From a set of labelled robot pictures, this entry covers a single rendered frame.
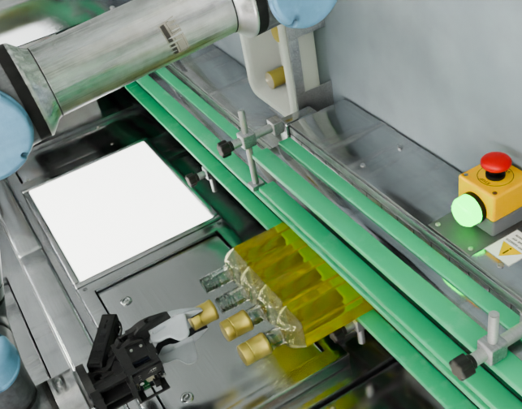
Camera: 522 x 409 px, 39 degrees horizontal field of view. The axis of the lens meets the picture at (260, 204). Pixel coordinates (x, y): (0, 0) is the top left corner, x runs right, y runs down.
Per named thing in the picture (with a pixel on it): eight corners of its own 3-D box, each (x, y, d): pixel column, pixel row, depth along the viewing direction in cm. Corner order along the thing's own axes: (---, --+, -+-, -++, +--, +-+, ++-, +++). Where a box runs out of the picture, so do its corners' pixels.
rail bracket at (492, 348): (528, 314, 90) (444, 367, 86) (532, 272, 86) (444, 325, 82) (553, 334, 88) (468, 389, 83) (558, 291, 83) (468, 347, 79)
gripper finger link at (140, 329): (178, 329, 116) (131, 360, 114) (174, 323, 117) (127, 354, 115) (167, 312, 113) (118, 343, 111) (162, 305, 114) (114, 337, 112)
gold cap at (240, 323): (244, 320, 118) (221, 333, 117) (240, 305, 116) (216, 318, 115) (255, 333, 116) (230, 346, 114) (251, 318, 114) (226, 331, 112)
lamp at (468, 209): (463, 211, 103) (446, 220, 102) (463, 186, 100) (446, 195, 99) (486, 226, 99) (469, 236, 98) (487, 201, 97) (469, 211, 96)
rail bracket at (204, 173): (241, 172, 167) (189, 196, 163) (235, 148, 162) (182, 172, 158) (249, 180, 164) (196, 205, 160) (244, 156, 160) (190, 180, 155)
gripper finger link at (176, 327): (215, 327, 114) (165, 361, 112) (199, 305, 118) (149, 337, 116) (209, 316, 112) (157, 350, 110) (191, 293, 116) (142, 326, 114)
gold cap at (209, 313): (211, 310, 122) (187, 322, 120) (207, 294, 120) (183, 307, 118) (221, 322, 119) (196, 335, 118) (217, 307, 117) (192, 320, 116)
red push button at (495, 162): (473, 177, 100) (473, 157, 98) (495, 165, 101) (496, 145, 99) (494, 191, 97) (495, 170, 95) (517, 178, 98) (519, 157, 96)
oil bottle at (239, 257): (323, 224, 136) (222, 276, 129) (320, 200, 132) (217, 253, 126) (340, 240, 132) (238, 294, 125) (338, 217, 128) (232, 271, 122)
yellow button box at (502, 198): (496, 191, 107) (457, 213, 104) (498, 149, 102) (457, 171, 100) (532, 215, 102) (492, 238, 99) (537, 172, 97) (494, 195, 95)
